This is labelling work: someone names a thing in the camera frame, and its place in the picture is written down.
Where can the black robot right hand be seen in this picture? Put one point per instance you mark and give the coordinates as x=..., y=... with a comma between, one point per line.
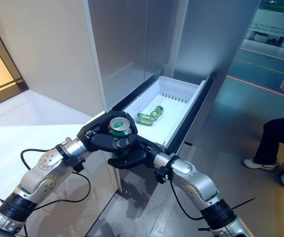
x=142, y=153

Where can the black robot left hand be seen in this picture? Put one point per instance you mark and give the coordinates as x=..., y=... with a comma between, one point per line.
x=95, y=130

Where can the tall green drink can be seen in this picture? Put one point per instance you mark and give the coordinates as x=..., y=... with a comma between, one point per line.
x=118, y=123

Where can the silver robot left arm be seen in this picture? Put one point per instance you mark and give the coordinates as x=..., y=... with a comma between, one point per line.
x=46, y=163

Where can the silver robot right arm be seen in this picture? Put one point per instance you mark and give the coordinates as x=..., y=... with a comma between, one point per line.
x=196, y=182

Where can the white fridge drawer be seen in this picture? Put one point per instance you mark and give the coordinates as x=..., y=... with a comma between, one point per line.
x=174, y=118

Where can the stainless steel fridge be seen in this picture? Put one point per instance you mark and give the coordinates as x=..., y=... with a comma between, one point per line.
x=122, y=49

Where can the small green drink can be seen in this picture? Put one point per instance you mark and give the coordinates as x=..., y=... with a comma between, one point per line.
x=157, y=111
x=144, y=118

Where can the white tall cabinet panel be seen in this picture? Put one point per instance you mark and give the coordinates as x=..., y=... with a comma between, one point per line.
x=46, y=49

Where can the seated person black trousers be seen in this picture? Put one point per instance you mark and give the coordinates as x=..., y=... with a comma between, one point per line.
x=267, y=138

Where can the white banner grey lettering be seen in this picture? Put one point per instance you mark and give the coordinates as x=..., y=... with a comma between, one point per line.
x=272, y=24

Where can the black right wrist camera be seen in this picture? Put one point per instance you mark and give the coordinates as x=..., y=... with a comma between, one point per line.
x=162, y=175

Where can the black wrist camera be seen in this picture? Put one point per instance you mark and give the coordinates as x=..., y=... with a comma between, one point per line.
x=162, y=175
x=78, y=166

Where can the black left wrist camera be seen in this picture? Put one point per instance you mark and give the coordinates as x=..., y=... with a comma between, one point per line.
x=78, y=166

